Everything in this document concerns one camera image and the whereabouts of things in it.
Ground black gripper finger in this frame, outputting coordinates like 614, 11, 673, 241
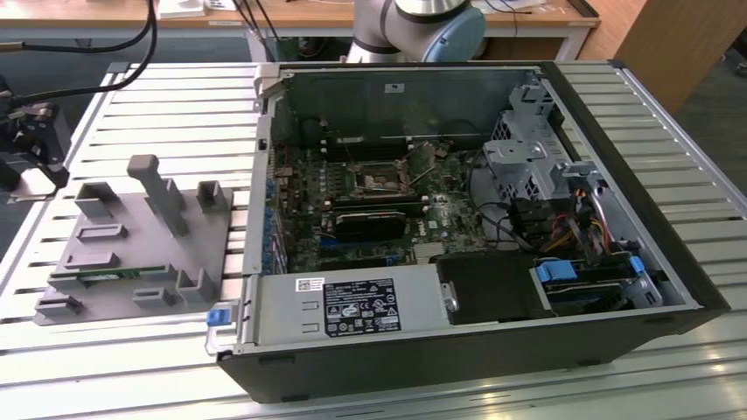
0, 150, 25, 193
26, 122, 71, 189

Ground thin wire locking lever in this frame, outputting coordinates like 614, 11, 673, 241
331, 124, 358, 170

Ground metal socket cover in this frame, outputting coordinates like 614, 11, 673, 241
399, 140, 449, 185

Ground CPU socket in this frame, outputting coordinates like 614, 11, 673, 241
347, 160, 417, 198

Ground wooden desk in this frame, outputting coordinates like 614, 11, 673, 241
0, 0, 603, 62

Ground grey parts rack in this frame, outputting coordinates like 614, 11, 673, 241
33, 153, 237, 327

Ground green RAM stick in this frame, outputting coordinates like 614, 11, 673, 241
79, 267, 169, 281

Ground silver power supply unit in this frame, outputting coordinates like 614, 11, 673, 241
237, 264, 454, 354

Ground black RAM slot bank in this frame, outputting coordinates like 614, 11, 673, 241
330, 197, 426, 218
323, 136, 414, 162

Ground graphics card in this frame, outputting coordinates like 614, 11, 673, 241
323, 209, 407, 242

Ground silver chipset heatsink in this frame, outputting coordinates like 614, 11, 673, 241
413, 243, 445, 264

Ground green motherboard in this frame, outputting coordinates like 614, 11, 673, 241
266, 139, 486, 275

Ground black PC case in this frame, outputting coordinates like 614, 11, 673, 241
215, 59, 733, 404

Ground black plastic shroud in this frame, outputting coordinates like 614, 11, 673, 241
434, 252, 554, 326

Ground metal drive cage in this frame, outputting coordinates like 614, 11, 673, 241
481, 85, 609, 207

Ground white papers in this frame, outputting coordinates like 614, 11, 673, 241
502, 0, 571, 14

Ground blue disk carrier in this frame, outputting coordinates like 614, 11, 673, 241
531, 257, 649, 317

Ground wooden cabinet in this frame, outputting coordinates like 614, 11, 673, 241
577, 0, 747, 116

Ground black cable bundle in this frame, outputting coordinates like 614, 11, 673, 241
475, 196, 557, 255

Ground coloured wire bundle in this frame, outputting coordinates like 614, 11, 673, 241
547, 186, 619, 266

